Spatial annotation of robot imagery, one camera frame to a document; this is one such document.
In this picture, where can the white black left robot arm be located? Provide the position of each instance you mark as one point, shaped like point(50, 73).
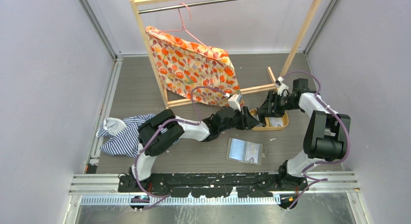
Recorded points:
point(157, 134)

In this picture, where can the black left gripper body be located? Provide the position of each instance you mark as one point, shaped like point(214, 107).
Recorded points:
point(237, 121)

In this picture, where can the wooden clothes rack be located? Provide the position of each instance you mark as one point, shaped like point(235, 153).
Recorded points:
point(171, 99)

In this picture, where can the tan oval tray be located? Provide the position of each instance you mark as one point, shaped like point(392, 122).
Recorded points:
point(264, 122)

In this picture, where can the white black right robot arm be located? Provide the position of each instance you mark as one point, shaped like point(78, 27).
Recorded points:
point(326, 138)

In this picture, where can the blue white striped shirt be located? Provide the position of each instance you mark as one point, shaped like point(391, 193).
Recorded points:
point(126, 142)

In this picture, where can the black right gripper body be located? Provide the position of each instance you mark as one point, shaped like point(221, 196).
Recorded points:
point(281, 103)

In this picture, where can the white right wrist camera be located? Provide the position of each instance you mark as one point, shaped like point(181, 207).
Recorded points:
point(281, 87)

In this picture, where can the orange floral garment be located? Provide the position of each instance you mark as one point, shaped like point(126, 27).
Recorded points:
point(192, 70)

